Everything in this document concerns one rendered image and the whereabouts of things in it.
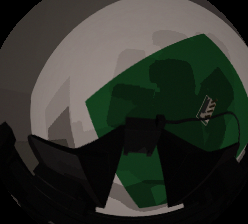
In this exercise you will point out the black cable with plug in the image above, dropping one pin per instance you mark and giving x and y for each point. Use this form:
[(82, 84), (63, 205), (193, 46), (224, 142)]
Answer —
[(142, 134)]

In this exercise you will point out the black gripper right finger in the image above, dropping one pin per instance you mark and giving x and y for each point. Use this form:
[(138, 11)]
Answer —
[(185, 166)]

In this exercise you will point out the green circuit board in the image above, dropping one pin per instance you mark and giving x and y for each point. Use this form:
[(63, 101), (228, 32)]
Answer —
[(191, 78)]

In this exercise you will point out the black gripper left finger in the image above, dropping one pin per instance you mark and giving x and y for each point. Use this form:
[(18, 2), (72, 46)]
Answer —
[(93, 165)]

